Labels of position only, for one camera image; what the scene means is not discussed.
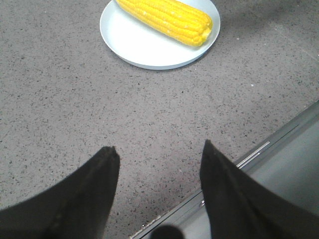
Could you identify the yellow corn cob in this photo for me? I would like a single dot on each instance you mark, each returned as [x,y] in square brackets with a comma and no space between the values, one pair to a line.
[173,18]

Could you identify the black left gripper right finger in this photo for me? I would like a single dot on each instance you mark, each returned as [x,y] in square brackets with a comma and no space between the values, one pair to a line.
[240,208]

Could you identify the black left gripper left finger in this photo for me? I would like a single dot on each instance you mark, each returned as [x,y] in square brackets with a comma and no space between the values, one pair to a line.
[76,208]

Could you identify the light blue round plate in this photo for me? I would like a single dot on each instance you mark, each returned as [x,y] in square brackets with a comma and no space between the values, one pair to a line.
[142,46]

